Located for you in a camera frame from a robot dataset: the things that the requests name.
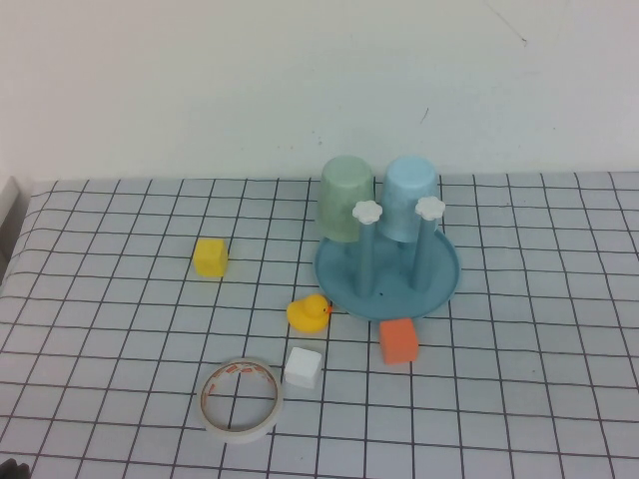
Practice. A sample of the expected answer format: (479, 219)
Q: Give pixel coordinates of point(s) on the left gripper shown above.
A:
(12, 469)

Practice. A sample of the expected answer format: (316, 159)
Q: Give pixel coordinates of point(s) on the light blue plastic cup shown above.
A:
(404, 199)

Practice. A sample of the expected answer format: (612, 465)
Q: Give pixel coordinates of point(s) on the blue cup stand with pegs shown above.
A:
(389, 294)

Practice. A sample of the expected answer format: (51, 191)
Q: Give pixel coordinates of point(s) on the pale green plastic cup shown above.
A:
(344, 199)

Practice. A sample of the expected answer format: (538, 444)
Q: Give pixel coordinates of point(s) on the tape roll with orange print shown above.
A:
(234, 435)

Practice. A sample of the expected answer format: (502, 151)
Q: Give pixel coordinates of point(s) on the white table edge panel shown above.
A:
(10, 199)

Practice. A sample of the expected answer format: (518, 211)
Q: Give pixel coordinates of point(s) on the yellow cube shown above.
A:
(210, 258)

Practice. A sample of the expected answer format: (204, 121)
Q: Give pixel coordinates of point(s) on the white cube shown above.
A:
(302, 369)

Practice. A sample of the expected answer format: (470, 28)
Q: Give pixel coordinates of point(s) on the yellow rubber duck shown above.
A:
(307, 318)

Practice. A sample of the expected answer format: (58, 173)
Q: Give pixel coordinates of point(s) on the orange cube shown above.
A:
(398, 344)

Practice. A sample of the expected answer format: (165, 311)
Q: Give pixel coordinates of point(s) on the white black-grid tablecloth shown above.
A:
(499, 399)

